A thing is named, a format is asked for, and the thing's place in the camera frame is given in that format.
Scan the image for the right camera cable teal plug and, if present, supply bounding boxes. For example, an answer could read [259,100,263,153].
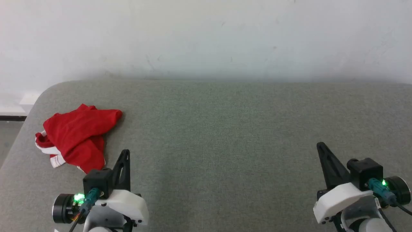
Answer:
[367,178,412,216]

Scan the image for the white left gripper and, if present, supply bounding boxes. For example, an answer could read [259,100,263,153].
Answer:
[96,149,149,226]

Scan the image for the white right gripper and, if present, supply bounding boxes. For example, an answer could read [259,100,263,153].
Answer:
[313,142,375,224]

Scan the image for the red shorts with white stripes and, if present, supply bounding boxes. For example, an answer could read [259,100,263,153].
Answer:
[35,103,123,174]

